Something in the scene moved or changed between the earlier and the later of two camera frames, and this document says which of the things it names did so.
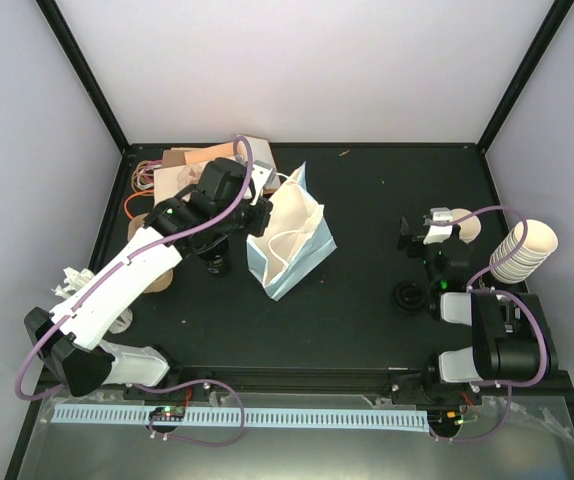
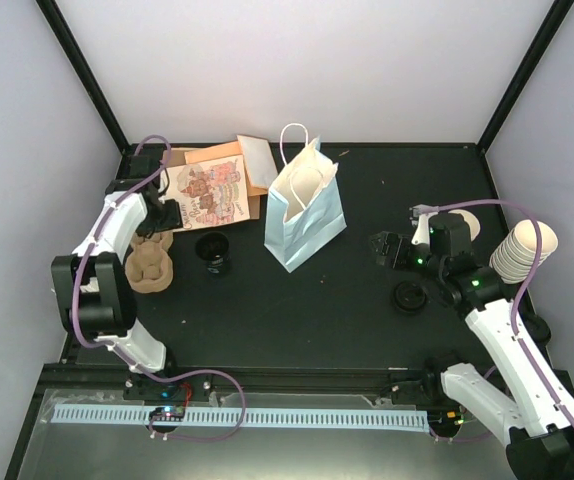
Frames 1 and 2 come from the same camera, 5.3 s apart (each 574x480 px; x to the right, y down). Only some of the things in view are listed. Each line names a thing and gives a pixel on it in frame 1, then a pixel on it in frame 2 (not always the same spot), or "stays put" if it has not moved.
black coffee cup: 214,251 stays put
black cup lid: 408,296 stays put
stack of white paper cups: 540,242 stays put
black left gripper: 256,227 → 174,221
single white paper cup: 470,228 stays put
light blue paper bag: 295,241 → 304,208
